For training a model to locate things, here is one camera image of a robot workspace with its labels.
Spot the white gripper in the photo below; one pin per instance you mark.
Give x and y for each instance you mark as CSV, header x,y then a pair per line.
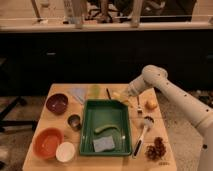
x,y
136,87

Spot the yellow banana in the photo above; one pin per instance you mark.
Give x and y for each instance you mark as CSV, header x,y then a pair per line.
x,y
121,98

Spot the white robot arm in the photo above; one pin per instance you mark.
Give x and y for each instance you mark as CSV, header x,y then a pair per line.
x,y
198,114

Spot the dark maroon bowl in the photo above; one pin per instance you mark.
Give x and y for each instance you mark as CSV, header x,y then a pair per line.
x,y
57,103

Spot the orange red bowl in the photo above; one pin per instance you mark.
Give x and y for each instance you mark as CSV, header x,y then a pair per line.
x,y
46,142

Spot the small orange fruit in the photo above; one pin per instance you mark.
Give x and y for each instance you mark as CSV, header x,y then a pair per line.
x,y
150,104

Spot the dark pen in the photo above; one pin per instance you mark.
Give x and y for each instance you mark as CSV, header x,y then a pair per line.
x,y
108,94

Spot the green plastic tray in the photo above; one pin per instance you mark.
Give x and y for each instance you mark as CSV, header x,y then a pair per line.
x,y
101,112

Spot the green pepper toy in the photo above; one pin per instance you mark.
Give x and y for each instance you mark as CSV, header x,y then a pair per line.
x,y
100,129

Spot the brown grape bunch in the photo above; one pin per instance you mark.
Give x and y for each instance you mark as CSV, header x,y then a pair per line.
x,y
157,150

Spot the blue sponge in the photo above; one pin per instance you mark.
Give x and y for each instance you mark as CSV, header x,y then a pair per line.
x,y
103,144

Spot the small metal cup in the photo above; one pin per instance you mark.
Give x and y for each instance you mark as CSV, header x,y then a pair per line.
x,y
74,122

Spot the black cabinet counter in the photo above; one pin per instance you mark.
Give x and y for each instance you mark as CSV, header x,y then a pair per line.
x,y
34,61

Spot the black chair base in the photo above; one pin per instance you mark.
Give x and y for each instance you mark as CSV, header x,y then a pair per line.
x,y
8,118

